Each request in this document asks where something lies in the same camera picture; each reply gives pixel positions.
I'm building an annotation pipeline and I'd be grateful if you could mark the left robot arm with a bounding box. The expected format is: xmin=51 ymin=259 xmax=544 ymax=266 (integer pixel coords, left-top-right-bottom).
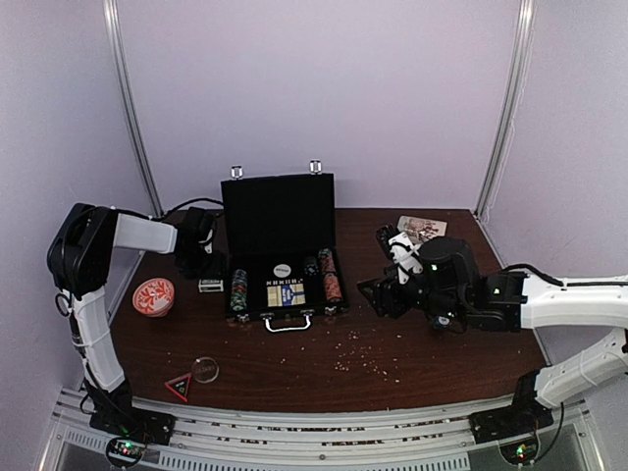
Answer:
xmin=46 ymin=198 xmax=220 ymax=445

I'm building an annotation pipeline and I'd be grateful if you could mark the aluminium frame post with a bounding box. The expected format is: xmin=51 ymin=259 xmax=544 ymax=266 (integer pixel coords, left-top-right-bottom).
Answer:
xmin=474 ymin=0 xmax=537 ymax=221
xmin=103 ymin=0 xmax=164 ymax=216

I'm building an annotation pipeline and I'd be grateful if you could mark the blue white playing card box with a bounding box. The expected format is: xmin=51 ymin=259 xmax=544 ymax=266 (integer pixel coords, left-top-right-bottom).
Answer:
xmin=197 ymin=279 xmax=225 ymax=293

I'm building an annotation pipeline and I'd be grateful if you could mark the multicolour poker chip row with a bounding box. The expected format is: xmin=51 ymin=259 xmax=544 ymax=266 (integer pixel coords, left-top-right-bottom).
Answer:
xmin=230 ymin=269 xmax=247 ymax=311

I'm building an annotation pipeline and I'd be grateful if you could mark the clear round button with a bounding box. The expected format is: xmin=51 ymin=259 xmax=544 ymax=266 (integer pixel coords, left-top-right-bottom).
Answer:
xmin=190 ymin=356 xmax=220 ymax=384

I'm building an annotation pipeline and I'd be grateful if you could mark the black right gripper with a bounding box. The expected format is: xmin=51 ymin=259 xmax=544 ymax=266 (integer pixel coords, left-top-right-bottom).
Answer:
xmin=358 ymin=263 xmax=467 ymax=323

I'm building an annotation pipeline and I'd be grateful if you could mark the white dealer button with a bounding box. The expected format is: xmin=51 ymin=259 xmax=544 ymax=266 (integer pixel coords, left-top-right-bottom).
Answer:
xmin=273 ymin=263 xmax=291 ymax=278

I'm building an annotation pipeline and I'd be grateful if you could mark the white mug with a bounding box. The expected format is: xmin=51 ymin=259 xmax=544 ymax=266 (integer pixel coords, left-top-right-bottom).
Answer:
xmin=397 ymin=216 xmax=447 ymax=243

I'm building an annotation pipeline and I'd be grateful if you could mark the aluminium frame post right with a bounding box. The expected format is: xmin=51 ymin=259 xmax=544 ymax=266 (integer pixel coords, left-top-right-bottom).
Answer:
xmin=474 ymin=0 xmax=537 ymax=221

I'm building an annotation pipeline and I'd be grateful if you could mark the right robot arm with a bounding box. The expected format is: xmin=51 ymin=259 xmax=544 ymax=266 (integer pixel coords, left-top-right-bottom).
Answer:
xmin=357 ymin=233 xmax=627 ymax=443

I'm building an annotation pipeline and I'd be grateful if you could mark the red white patterned bowl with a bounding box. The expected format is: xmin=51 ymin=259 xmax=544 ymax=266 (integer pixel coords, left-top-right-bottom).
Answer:
xmin=132 ymin=278 xmax=175 ymax=318

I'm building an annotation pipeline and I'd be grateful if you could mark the black poker set case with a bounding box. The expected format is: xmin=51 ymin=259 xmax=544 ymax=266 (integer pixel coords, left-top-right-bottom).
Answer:
xmin=221 ymin=160 xmax=349 ymax=334

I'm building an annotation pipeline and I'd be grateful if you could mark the aluminium frame post left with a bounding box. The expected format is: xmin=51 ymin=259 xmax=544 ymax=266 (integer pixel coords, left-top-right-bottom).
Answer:
xmin=103 ymin=0 xmax=164 ymax=216

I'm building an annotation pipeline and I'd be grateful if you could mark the red triangle marker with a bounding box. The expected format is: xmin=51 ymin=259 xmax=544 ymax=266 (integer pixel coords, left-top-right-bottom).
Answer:
xmin=164 ymin=373 xmax=192 ymax=402

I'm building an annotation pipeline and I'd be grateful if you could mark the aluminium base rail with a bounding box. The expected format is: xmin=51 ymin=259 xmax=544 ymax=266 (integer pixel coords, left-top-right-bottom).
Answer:
xmin=35 ymin=389 xmax=610 ymax=470

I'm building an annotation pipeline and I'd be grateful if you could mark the dark poker chip stack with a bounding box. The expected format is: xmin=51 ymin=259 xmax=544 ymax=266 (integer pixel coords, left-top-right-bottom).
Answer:
xmin=303 ymin=256 xmax=319 ymax=277

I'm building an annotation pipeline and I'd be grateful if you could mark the red black poker chip stack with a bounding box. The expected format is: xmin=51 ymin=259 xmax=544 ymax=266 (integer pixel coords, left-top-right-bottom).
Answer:
xmin=318 ymin=248 xmax=343 ymax=302

